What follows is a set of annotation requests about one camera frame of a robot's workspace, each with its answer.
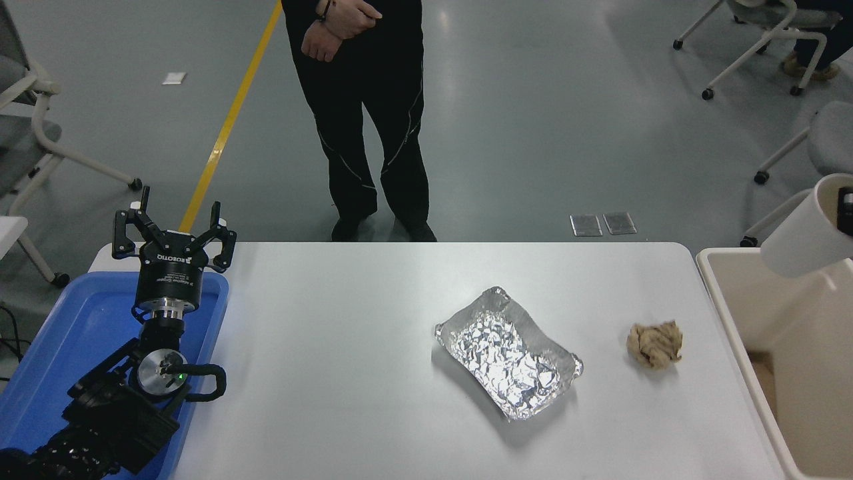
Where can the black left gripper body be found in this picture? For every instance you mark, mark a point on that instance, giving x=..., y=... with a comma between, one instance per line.
x=167, y=278

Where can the white paper cup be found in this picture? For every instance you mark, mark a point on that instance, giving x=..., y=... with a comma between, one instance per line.
x=800, y=233

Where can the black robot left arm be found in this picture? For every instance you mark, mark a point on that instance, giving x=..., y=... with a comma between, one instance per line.
x=113, y=413

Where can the standing person's left hand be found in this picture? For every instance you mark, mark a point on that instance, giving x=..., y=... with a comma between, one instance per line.
x=322, y=43

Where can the standing person's right hand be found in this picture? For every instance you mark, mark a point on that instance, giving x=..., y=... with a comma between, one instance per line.
x=352, y=16

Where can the grey white office chair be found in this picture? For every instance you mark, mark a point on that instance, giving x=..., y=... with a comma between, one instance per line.
x=20, y=143
x=766, y=30
x=833, y=143

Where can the blue plastic tray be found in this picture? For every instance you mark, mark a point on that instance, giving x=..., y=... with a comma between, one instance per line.
x=73, y=326

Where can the white side table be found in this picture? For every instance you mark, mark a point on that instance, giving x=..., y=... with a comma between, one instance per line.
x=10, y=230

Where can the large pale bin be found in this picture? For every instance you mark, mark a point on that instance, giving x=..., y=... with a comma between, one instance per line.
x=786, y=333

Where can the seated person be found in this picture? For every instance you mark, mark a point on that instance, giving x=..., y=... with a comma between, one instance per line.
x=823, y=53

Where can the standing person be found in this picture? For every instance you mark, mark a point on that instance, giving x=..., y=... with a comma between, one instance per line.
x=370, y=113

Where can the metal floor plate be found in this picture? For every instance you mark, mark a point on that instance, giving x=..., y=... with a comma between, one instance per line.
x=586, y=225
x=620, y=223

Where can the crumpled tan paper ball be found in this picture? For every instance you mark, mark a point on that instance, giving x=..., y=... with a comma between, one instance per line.
x=654, y=344

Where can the crumpled foil tray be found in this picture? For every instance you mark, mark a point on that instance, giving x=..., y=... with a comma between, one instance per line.
x=506, y=353

